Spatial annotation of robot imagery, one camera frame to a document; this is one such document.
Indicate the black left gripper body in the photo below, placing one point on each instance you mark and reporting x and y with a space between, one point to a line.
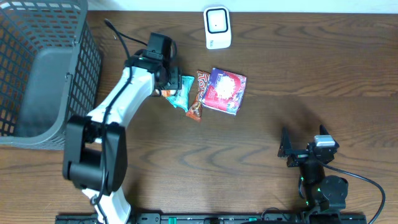
175 78

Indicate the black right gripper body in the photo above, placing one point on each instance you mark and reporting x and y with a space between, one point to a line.
297 156

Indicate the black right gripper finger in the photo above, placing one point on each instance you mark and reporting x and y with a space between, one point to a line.
285 148
323 130

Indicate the orange tissue pack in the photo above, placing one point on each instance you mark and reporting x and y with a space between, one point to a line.
168 93

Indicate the teal snack packet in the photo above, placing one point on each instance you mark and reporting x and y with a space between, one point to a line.
181 98

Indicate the dark red snack packet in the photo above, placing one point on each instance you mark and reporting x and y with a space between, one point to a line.
195 111

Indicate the red purple snack package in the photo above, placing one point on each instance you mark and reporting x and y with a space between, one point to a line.
224 91

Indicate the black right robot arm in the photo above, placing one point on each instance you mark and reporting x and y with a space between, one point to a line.
326 193

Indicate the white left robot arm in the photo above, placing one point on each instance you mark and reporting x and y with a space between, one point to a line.
95 153

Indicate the dark grey plastic basket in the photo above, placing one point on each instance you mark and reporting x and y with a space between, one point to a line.
50 70

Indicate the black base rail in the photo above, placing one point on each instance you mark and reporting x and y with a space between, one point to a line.
273 217

